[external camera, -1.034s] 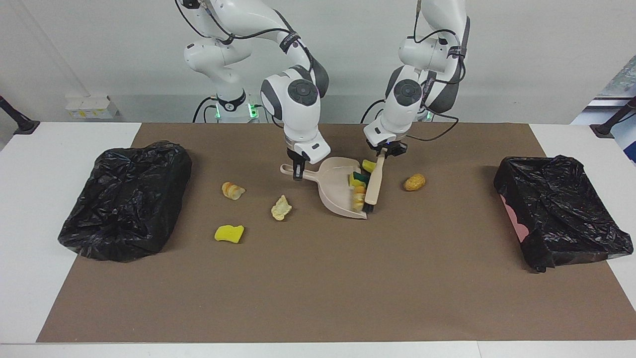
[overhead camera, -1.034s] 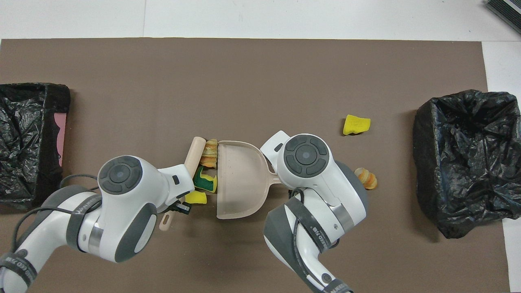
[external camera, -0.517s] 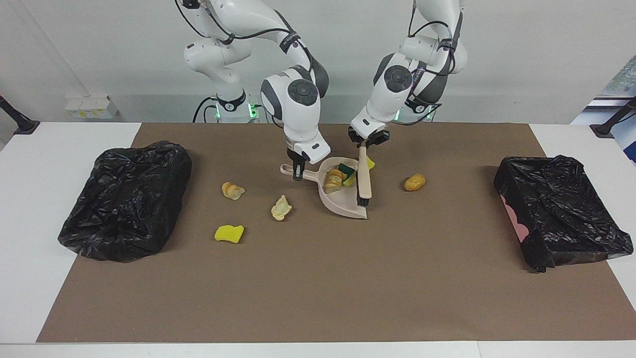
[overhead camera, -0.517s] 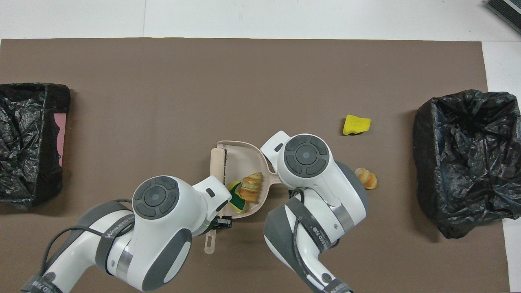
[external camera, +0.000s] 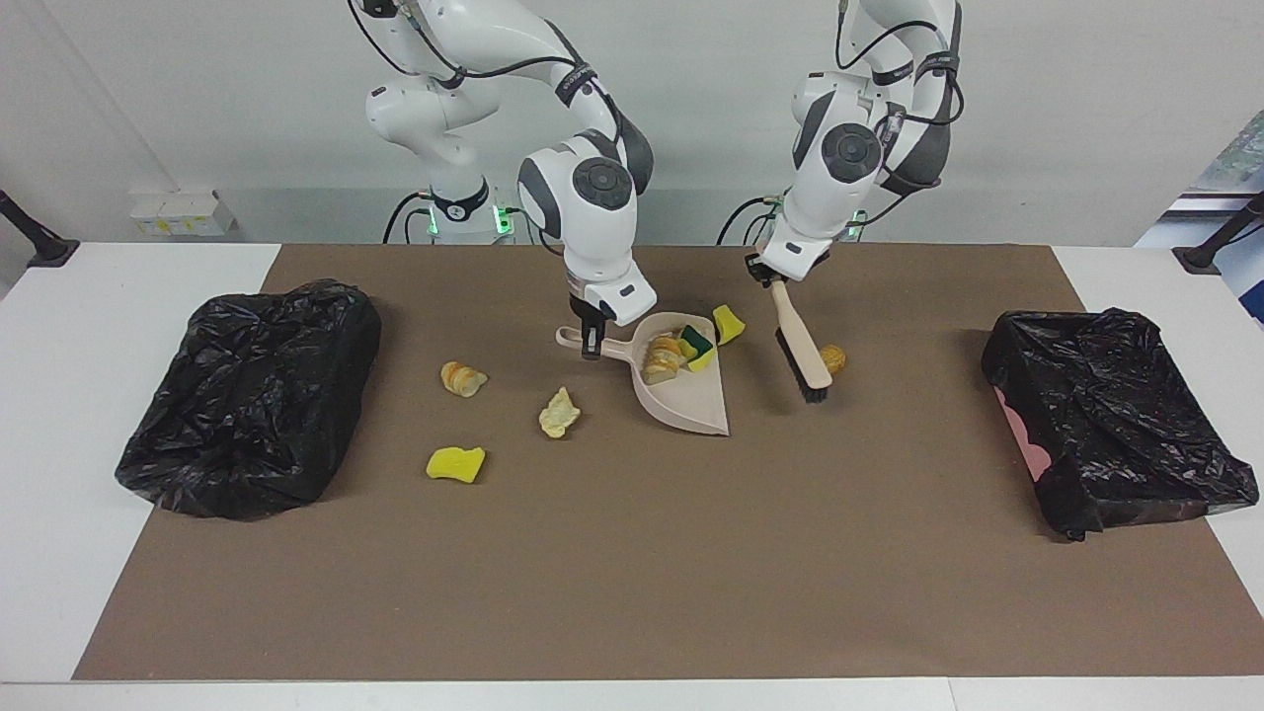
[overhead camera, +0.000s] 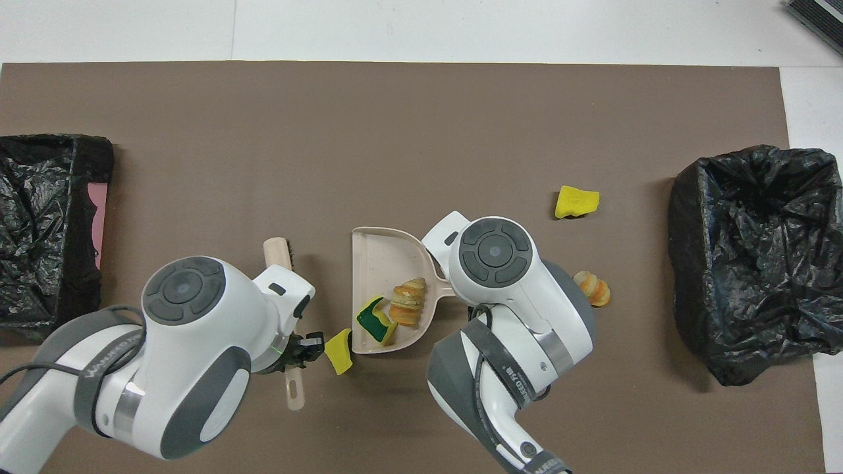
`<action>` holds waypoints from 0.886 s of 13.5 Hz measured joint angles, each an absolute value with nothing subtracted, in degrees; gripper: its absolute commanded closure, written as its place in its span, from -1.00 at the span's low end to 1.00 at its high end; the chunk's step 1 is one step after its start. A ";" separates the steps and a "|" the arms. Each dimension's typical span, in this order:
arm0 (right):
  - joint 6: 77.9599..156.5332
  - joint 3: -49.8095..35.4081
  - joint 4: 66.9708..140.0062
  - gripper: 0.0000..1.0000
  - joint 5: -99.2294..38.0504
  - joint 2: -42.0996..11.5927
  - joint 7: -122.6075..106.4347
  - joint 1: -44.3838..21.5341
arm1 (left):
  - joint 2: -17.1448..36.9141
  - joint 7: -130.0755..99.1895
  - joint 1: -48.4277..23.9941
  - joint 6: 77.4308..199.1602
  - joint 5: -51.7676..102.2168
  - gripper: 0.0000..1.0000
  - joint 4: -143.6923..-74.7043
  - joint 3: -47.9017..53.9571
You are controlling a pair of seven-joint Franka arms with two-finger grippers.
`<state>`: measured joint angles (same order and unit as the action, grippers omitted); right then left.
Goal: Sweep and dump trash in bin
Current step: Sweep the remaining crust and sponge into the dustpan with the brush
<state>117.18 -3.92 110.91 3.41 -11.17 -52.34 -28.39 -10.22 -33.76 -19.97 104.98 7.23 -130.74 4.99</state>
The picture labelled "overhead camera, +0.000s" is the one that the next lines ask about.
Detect yellow green sponge piece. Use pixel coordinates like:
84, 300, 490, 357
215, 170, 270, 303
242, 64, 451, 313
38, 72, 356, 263
356, 296, 398, 347

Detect beige plastic dustpan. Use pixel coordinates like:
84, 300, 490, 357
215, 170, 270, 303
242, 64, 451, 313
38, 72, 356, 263
350, 226, 455, 356

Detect grey ribbed metal block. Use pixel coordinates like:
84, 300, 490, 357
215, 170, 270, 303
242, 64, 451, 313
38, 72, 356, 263
786, 0, 843, 57

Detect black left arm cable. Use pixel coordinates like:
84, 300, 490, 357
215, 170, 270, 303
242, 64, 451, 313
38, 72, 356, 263
0, 304, 142, 396

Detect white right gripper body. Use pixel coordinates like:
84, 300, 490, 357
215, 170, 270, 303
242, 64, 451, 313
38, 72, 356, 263
421, 211, 472, 264

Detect beige hand brush black bristles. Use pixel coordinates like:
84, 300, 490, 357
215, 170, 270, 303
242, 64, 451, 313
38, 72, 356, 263
262, 237, 308, 412

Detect brown table mat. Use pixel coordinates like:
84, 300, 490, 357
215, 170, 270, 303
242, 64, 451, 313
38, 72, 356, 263
0, 61, 827, 474

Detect orange toy croissant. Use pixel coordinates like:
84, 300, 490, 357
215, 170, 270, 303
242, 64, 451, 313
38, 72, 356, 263
572, 271, 612, 308
389, 277, 427, 328

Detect pink plastic bin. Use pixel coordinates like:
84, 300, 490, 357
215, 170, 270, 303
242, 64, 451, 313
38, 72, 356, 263
86, 183, 108, 271

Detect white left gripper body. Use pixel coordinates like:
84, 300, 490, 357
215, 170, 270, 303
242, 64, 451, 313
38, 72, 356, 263
254, 265, 315, 343

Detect black plastic trash bag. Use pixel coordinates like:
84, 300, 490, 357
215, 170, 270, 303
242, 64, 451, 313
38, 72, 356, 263
667, 144, 843, 387
0, 134, 115, 342

